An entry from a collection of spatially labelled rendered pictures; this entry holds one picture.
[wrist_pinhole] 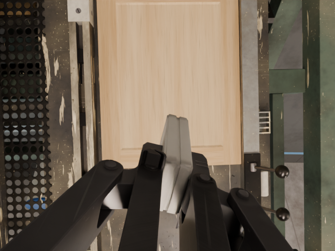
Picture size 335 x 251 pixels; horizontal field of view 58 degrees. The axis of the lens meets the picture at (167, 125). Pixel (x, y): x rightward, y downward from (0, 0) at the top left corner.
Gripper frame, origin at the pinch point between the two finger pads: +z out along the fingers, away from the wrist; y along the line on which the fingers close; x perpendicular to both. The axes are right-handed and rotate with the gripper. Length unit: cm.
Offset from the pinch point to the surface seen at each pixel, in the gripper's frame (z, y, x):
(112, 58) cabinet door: 77, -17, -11
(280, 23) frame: 111, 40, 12
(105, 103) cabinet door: 72, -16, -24
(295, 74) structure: 85, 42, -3
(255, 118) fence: 72, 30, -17
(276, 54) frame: 121, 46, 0
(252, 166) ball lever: 65, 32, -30
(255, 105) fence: 73, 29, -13
